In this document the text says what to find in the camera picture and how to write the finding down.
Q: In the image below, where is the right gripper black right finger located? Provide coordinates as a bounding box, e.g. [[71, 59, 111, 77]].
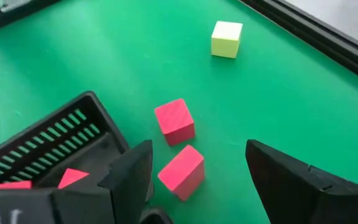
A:
[[246, 139, 358, 224]]

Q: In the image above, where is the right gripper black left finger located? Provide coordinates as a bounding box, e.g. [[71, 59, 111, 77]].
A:
[[0, 139, 154, 224]]

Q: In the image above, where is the red oblong block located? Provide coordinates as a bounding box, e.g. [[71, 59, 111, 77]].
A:
[[57, 168, 90, 190], [0, 180, 33, 190]]

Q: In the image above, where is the small red cuboid block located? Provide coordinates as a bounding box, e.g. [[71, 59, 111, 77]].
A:
[[157, 144, 205, 202]]

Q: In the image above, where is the red cube block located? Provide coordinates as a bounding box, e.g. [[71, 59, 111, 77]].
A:
[[154, 98, 196, 147]]

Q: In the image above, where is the yellow cube block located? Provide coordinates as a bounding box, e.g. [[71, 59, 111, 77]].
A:
[[211, 21, 244, 59]]

